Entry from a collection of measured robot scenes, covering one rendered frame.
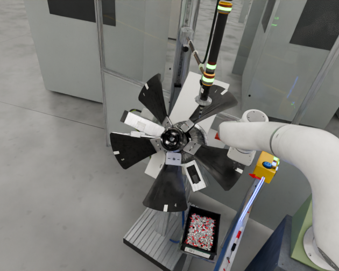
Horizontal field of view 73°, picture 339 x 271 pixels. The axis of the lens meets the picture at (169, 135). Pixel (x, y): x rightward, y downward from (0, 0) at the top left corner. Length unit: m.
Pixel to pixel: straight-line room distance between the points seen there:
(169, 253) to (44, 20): 3.08
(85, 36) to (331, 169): 3.12
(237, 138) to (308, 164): 0.28
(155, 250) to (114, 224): 0.45
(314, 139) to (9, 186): 2.59
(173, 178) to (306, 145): 0.77
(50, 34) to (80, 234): 2.55
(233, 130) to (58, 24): 3.05
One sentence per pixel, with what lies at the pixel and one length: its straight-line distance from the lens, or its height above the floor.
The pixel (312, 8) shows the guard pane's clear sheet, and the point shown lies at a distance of 1.55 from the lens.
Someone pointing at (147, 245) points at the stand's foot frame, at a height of 0.08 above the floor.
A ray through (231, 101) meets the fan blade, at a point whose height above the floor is 1.41.
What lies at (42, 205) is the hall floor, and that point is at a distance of 2.47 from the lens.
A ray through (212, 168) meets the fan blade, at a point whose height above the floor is 1.18.
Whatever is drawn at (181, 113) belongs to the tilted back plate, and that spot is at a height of 1.16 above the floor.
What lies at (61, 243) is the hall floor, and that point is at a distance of 2.22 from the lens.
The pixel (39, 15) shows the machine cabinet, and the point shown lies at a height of 1.13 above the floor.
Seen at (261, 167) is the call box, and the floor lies 1.07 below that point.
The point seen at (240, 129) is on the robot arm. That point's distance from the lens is 0.72.
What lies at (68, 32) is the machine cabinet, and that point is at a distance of 3.46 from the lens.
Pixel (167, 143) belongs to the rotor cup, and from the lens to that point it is 1.10.
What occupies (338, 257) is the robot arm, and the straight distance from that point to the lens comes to 0.52.
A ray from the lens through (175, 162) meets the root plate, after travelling 1.16.
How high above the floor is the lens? 1.91
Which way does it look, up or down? 38 degrees down
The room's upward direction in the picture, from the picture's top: 8 degrees clockwise
